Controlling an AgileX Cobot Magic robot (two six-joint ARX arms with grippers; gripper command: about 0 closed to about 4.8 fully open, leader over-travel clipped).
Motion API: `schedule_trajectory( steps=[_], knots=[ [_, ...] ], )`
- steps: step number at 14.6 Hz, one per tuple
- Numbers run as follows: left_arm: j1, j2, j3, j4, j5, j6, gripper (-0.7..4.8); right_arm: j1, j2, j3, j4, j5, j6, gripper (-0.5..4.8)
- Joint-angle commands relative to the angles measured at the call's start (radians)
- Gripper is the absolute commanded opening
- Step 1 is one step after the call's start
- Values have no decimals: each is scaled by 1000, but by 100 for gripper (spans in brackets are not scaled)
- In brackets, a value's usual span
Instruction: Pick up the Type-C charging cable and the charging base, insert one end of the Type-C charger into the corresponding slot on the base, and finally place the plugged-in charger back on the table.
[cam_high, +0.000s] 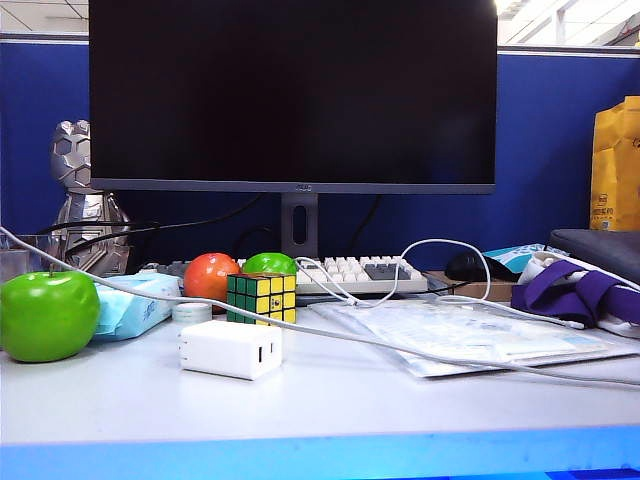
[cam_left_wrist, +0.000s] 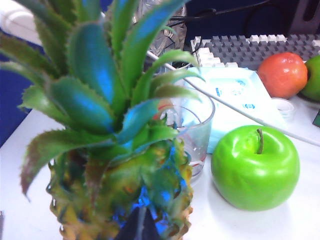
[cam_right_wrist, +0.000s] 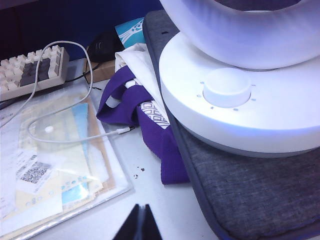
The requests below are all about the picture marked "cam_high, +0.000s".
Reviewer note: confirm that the purple cloth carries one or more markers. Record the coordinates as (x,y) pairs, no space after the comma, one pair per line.
(545,295)

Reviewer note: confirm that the clear acrylic box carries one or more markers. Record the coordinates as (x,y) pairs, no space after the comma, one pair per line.
(20,270)

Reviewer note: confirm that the black computer monitor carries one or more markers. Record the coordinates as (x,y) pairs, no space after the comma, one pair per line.
(290,90)

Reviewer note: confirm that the teal and white packet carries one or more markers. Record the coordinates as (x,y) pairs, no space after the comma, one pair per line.
(510,257)

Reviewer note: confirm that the orange-red round fruit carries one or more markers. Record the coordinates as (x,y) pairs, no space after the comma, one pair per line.
(207,277)

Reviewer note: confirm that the black computer mouse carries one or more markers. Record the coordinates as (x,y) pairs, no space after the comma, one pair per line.
(465,267)

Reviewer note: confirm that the silver robot figurine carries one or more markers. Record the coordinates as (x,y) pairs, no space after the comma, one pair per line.
(75,155)

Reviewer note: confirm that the yellow paper bag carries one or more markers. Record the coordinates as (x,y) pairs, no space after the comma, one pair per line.
(615,165)

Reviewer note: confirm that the grey monitor stand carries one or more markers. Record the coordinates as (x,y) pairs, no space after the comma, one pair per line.
(286,240)

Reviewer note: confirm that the white and grey keyboard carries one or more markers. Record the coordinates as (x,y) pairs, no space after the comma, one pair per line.
(350,272)

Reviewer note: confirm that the Rubik's cube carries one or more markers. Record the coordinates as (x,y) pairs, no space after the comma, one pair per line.
(260,290)

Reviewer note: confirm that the large green apple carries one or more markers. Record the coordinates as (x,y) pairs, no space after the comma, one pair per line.
(47,320)

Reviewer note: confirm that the clear plastic document sleeve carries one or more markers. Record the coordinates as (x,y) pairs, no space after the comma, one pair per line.
(450,330)

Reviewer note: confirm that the dark grey pouch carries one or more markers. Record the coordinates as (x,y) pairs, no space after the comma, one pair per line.
(600,247)

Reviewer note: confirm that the light blue tissue pack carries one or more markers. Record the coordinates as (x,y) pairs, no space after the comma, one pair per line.
(130,310)

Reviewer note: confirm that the white charging base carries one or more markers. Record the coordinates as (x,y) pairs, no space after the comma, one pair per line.
(225,350)

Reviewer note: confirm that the brown cardboard pad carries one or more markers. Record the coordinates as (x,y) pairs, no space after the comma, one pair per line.
(475,291)

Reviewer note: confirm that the white fabric bundle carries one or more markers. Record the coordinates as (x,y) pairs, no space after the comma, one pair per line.
(540,261)

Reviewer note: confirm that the small green apple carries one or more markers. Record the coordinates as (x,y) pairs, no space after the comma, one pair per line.
(270,264)

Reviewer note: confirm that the clear tape roll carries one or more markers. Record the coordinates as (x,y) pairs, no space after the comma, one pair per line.
(190,312)

